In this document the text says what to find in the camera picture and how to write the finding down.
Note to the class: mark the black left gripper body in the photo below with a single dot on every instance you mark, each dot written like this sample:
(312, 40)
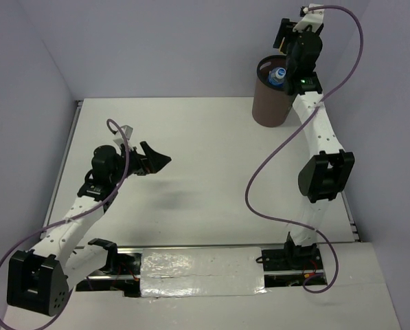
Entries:
(136, 165)

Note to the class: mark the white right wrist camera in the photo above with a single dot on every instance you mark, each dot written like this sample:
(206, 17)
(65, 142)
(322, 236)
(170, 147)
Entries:
(311, 18)

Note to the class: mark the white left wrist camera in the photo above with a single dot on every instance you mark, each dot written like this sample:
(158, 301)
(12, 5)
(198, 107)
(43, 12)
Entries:
(122, 136)

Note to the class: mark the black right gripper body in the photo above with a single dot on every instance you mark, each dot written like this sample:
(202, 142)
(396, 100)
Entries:
(292, 38)

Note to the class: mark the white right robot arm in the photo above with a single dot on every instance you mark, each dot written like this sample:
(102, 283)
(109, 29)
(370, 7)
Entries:
(329, 166)

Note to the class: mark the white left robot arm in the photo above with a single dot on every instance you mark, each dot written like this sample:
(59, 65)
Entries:
(41, 279)

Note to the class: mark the blue label bottle horizontal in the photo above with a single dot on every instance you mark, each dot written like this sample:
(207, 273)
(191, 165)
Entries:
(277, 76)

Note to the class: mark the silver foil sheet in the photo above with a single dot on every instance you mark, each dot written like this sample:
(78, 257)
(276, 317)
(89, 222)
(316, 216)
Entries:
(200, 272)

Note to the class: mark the brown waste bin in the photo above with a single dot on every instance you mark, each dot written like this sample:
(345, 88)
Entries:
(271, 105)

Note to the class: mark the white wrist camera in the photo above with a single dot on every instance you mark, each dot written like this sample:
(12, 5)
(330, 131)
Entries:
(122, 136)
(311, 18)

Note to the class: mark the orange cap clear bottle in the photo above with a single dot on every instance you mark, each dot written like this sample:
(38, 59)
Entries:
(281, 47)

